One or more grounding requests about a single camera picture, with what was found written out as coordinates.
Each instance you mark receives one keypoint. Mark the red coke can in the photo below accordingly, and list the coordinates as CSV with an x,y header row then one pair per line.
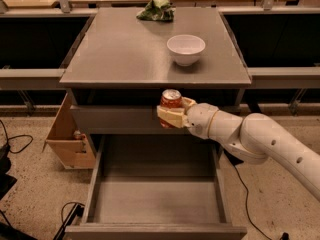
x,y
171,99

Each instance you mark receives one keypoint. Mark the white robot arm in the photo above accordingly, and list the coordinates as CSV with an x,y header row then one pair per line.
x,y
251,139

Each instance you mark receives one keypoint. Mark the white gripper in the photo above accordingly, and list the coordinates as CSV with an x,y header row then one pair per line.
x,y
200,119

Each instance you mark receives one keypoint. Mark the grey drawer cabinet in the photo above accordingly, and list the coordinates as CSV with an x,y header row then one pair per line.
x,y
123,61

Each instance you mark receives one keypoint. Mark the black power adapter with cable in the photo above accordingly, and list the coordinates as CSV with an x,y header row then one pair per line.
x,y
234,162

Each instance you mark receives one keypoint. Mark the open grey middle drawer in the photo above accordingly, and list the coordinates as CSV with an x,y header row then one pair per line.
x,y
156,187

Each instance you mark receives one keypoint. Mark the cardboard box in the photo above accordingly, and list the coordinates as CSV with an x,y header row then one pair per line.
x,y
69,144

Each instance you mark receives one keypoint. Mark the green crumpled chip bag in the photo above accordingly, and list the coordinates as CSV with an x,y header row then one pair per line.
x,y
157,10

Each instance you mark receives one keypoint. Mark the closed grey top drawer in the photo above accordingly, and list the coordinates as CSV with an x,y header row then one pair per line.
x,y
120,120

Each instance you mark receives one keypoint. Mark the white bowl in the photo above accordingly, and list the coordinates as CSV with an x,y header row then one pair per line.
x,y
185,49

